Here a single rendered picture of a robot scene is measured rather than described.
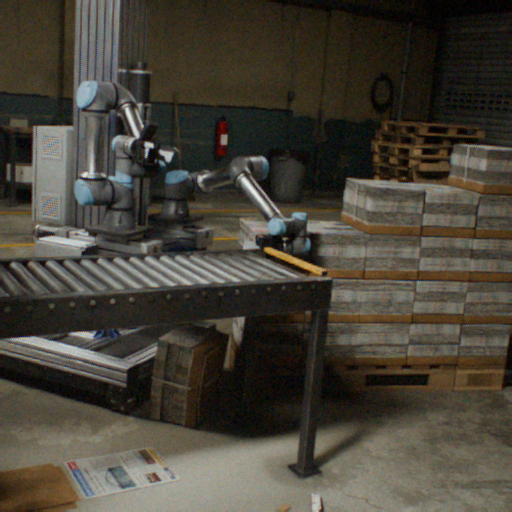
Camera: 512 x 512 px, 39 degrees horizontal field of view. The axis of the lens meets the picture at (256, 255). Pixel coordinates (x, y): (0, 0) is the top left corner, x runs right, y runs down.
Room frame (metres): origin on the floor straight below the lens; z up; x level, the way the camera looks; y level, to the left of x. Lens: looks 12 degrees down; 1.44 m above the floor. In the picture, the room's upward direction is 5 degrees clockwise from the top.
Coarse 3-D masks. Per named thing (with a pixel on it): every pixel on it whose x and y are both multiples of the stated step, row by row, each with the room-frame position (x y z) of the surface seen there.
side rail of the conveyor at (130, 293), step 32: (128, 288) 2.33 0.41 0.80; (160, 288) 2.36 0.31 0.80; (192, 288) 2.40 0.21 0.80; (224, 288) 2.46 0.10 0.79; (256, 288) 2.53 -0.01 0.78; (288, 288) 2.60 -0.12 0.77; (320, 288) 2.67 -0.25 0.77; (0, 320) 2.08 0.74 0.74; (32, 320) 2.12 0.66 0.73; (64, 320) 2.18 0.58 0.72; (96, 320) 2.23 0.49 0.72; (128, 320) 2.28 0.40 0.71; (160, 320) 2.34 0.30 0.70; (192, 320) 2.40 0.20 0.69
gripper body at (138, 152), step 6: (132, 144) 2.92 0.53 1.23; (156, 144) 2.87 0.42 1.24; (132, 150) 2.92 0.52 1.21; (138, 150) 2.87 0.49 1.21; (144, 150) 2.85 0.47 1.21; (150, 150) 2.86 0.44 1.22; (156, 150) 2.87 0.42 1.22; (138, 156) 2.87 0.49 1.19; (144, 156) 2.84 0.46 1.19; (150, 156) 2.86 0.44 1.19; (156, 156) 2.87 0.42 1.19; (150, 162) 2.91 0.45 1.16
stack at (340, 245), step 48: (240, 240) 3.75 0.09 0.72; (336, 240) 3.54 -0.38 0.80; (384, 240) 3.60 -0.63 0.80; (432, 240) 3.67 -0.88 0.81; (336, 288) 3.54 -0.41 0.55; (384, 288) 3.60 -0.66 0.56; (432, 288) 3.67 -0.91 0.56; (240, 336) 3.59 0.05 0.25; (288, 336) 3.50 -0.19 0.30; (336, 336) 3.56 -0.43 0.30; (384, 336) 3.61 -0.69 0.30; (432, 336) 3.67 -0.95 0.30; (432, 384) 3.68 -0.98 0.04
